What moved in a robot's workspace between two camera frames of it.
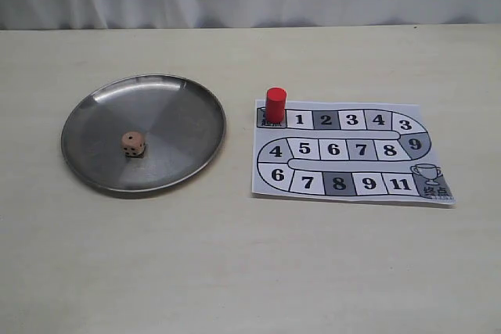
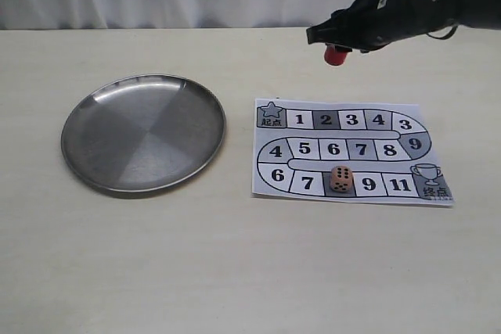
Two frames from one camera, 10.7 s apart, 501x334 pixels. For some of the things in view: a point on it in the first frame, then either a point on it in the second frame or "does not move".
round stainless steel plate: x=143 y=133 does not move
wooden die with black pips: x=133 y=144 -> x=340 y=178
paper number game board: x=380 y=152 does not move
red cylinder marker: x=275 y=105 -> x=333 y=57
